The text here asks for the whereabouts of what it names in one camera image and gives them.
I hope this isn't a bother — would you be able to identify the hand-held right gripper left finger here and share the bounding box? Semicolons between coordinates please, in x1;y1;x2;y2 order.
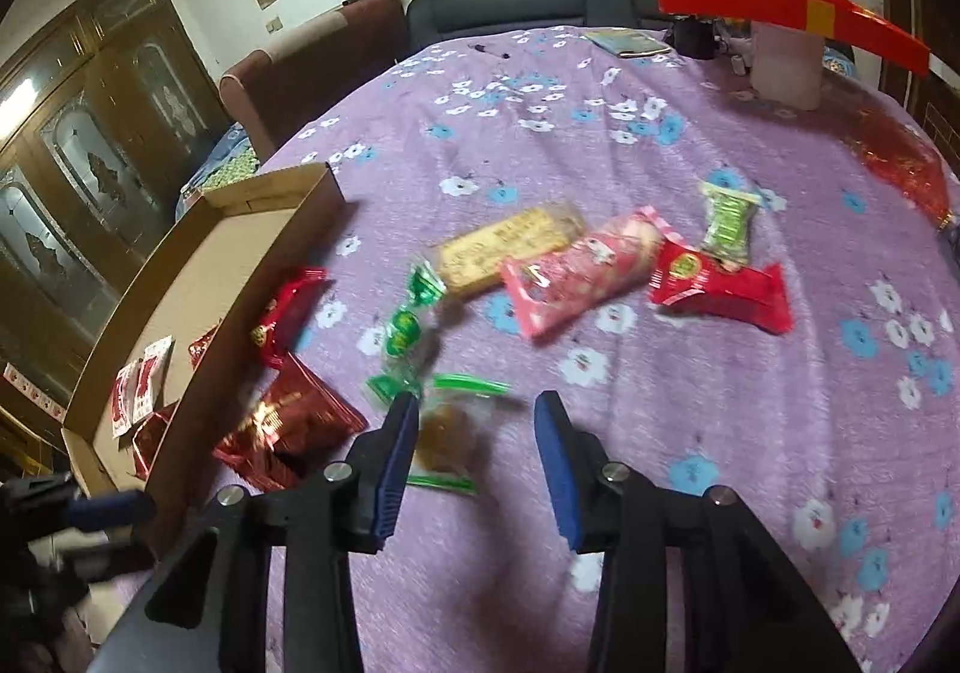
94;392;421;673

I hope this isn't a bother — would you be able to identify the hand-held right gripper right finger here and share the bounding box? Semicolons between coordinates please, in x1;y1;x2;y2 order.
532;389;863;673

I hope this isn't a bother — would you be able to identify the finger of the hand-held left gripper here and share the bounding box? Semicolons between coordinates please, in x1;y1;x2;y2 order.
66;489;158;531
56;542;157;580

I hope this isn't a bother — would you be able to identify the clear packet with green stripes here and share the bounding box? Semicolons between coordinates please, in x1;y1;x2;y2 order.
405;373;512;495

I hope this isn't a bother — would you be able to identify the large dark red foil packet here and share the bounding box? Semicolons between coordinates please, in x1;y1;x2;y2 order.
212;352;368;492

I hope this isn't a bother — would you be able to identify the green candy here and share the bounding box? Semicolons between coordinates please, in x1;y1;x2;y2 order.
366;264;448;411

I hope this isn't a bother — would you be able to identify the red packet with green circle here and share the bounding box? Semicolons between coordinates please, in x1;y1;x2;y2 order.
251;268;331;371
647;239;794;337

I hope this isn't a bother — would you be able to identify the pink snack packet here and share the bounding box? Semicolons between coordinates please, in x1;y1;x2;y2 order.
501;208;668;342

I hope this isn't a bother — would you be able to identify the yellow biscuit packet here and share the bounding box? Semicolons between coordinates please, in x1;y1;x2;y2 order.
431;202;587;301

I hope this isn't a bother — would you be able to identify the shallow cardboard box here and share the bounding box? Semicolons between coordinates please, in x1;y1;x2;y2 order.
61;163;346;554

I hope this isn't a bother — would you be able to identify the green clear snack packet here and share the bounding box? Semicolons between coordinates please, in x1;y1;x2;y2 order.
700;179;764;269

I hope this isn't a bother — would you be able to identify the white red sachet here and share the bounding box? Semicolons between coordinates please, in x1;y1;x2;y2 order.
111;362;148;438
138;337;176;419

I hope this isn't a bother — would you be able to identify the small red snack packet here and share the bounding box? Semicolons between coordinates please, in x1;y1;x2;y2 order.
189;324;226;368

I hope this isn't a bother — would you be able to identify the purple floral sheet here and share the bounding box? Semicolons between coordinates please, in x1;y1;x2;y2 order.
135;24;960;673

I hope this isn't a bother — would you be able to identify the blue green floral cushion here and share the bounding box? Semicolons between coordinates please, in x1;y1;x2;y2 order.
176;125;265;221

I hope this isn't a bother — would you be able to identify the wooden glass-door cabinet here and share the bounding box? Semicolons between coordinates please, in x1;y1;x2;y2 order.
0;0;230;434

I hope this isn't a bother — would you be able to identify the brown armchair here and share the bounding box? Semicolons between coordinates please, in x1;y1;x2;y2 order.
219;0;410;164

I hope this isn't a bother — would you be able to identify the colourful booklet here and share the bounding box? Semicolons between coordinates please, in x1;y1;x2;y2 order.
583;28;673;60

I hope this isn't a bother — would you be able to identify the black container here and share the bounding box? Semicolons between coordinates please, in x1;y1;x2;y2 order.
671;17;718;61

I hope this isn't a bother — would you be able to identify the pale pink cylinder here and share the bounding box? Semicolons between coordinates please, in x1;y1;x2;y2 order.
750;20;826;112

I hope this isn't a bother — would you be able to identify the red foil bag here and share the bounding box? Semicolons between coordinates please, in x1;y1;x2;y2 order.
844;110;955;226

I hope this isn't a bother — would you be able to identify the blue patterned bag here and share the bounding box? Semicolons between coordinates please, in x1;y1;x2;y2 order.
821;43;857;79

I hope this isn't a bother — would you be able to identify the long red box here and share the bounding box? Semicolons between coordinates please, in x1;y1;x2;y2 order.
649;0;931;78

